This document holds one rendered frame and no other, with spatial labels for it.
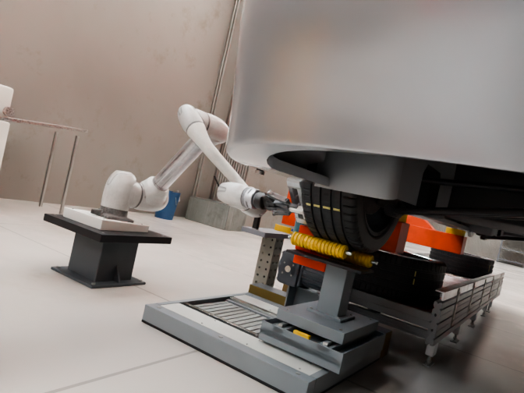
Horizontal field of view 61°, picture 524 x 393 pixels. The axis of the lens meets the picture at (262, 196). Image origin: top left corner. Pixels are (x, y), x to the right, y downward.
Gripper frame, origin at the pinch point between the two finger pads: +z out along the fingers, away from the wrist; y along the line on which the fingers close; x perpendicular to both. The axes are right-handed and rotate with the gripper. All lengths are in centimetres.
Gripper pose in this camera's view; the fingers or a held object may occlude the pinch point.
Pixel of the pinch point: (298, 209)
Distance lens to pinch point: 181.7
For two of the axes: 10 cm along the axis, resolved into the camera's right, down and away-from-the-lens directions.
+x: 5.4, -6.1, 5.8
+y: -2.3, -7.7, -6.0
